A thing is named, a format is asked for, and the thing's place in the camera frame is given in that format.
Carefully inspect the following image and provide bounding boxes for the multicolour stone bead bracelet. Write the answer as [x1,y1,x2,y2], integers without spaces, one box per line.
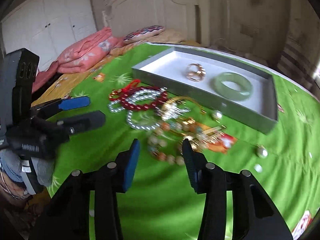
[146,118,201,166]

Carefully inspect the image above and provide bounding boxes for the gold bangle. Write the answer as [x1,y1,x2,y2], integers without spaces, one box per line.
[158,96,206,121]

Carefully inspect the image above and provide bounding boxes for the pearl earring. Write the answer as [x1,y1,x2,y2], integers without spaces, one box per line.
[256,145,268,159]
[212,109,222,122]

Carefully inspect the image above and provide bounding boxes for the dark red bead bracelet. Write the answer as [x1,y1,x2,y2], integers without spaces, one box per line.
[117,86,169,112]

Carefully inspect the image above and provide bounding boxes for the white pearl necklace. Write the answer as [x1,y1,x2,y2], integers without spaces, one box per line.
[107,87,190,132]

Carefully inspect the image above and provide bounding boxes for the green jade bangle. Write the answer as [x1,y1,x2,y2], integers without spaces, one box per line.
[213,72,253,101]

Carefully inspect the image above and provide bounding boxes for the gold interlocked ring bracelet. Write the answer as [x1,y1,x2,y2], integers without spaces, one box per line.
[185,63,207,82]

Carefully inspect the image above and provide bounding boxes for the left forearm sleeve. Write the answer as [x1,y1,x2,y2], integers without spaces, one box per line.
[1,170,31,208]

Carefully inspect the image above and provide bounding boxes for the grey gloved left hand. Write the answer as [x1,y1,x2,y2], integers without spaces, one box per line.
[1,149,55,187]

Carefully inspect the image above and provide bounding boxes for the green cartoon tablecloth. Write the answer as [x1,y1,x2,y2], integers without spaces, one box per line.
[49,43,319,239]

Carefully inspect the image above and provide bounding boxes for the pink folded quilt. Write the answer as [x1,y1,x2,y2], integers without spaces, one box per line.
[32,27,123,93]

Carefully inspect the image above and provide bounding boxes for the grey shallow tray box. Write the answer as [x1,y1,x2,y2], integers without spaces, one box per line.
[132,46,278,134]

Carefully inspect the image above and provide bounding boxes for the white wardrobe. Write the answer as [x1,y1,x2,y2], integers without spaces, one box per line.
[1,0,97,71]

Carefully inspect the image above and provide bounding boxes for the patterned round cushion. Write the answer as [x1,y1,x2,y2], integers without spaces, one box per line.
[123,25,165,44]

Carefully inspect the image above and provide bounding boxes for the yellow floral pillow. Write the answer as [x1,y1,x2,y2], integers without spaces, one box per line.
[109,29,187,56]

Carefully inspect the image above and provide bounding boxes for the white bed headboard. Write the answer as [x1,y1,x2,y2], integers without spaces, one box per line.
[101,0,210,47]

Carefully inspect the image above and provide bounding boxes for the striped printed curtain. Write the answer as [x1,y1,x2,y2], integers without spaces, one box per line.
[277,37,319,91]

